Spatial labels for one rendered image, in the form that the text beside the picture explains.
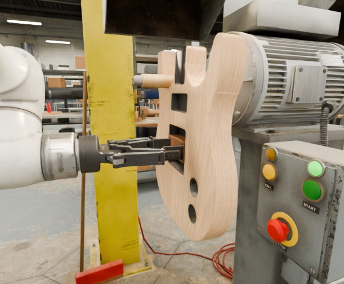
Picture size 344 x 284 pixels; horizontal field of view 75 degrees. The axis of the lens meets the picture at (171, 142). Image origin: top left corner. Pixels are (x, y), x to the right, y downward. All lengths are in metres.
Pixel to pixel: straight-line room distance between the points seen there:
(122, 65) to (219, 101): 1.12
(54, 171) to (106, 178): 1.08
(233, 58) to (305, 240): 0.32
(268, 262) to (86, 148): 0.65
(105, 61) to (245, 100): 1.03
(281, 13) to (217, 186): 0.47
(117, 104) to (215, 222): 1.13
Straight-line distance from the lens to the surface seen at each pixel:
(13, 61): 0.50
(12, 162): 0.45
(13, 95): 0.49
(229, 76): 0.36
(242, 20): 0.68
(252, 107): 0.57
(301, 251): 0.48
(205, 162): 0.39
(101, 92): 1.42
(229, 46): 0.37
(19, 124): 0.47
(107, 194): 1.55
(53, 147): 0.44
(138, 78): 0.55
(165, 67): 0.62
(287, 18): 0.70
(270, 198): 0.49
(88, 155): 0.44
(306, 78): 0.64
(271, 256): 0.83
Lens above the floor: 1.21
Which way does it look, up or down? 12 degrees down
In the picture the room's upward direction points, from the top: straight up
